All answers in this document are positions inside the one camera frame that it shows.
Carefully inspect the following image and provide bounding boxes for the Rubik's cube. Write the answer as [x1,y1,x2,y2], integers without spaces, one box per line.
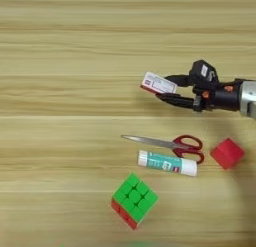
[110,173,159,231]

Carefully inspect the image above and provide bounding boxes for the black box with white label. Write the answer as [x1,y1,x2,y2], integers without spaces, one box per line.
[188,59,220,91]

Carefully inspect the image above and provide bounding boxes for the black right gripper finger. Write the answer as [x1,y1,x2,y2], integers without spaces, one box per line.
[154,92,197,111]
[164,73,195,88]

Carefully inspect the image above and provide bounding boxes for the small red and white box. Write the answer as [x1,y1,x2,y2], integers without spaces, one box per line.
[140,71,178,96]

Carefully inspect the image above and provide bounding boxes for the white and teal glue stick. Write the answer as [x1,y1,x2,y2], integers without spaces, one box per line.
[137,149,199,177]

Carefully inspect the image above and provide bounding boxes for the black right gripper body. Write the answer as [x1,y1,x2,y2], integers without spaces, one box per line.
[192,78,244,113]

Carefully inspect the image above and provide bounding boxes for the red foam cube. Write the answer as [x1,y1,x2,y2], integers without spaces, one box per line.
[209,137,246,171]

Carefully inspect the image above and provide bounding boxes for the red-handled scissors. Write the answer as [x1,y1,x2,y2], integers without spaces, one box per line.
[120,134,206,166]

